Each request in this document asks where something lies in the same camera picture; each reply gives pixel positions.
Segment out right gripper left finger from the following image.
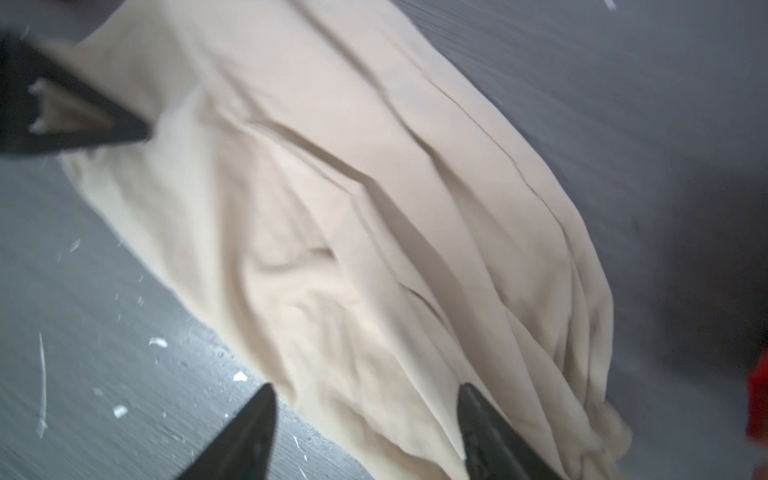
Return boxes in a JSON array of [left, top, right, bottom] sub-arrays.
[[177, 383, 278, 480]]

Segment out beige shorts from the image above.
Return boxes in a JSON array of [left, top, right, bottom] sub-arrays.
[[44, 1, 631, 479]]

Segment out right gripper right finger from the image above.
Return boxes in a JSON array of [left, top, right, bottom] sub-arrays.
[[457, 383, 562, 480]]

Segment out red shorts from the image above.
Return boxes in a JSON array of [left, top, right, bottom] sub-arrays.
[[746, 351, 767, 448]]

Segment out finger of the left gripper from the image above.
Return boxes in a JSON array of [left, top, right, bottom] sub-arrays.
[[1, 35, 150, 158]]

